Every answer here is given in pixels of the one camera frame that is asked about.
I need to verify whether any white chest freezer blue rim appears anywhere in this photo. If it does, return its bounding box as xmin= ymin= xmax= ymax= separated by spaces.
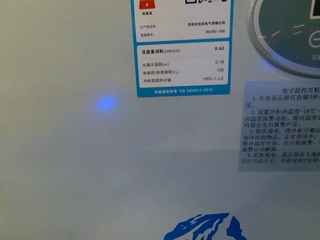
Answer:
xmin=0 ymin=0 xmax=320 ymax=240

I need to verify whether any blue energy label sticker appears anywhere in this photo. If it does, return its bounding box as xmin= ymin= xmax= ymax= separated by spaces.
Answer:
xmin=130 ymin=0 xmax=234 ymax=98

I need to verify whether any blue penguin mountain decal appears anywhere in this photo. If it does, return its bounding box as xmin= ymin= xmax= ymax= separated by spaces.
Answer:
xmin=164 ymin=213 xmax=246 ymax=240

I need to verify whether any grey instruction sticker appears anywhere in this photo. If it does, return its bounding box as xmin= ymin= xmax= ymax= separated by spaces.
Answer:
xmin=238 ymin=79 xmax=320 ymax=172

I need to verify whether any oval temperature control panel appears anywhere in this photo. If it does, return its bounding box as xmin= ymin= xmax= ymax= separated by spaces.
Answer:
xmin=247 ymin=0 xmax=320 ymax=79

